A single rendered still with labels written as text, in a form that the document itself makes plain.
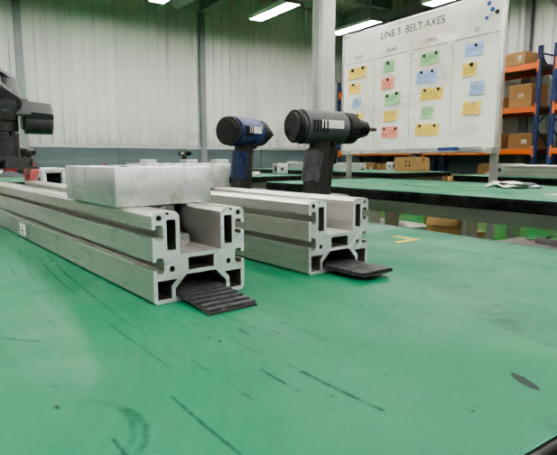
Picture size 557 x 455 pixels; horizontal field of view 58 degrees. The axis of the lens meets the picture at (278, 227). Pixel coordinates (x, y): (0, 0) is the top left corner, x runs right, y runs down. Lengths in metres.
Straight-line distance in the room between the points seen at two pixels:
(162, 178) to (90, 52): 12.28
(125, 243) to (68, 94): 12.05
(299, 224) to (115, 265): 0.21
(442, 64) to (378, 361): 3.56
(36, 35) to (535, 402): 12.49
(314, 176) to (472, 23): 2.95
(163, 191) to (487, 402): 0.37
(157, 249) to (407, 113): 3.62
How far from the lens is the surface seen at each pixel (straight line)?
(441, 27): 3.92
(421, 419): 0.29
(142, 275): 0.50
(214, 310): 0.45
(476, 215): 2.05
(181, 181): 0.55
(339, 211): 0.64
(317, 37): 9.58
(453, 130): 3.73
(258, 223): 0.65
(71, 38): 12.77
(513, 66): 11.33
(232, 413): 0.29
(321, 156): 0.91
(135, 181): 0.53
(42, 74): 12.51
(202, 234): 0.53
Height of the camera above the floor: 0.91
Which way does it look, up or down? 8 degrees down
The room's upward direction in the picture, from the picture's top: straight up
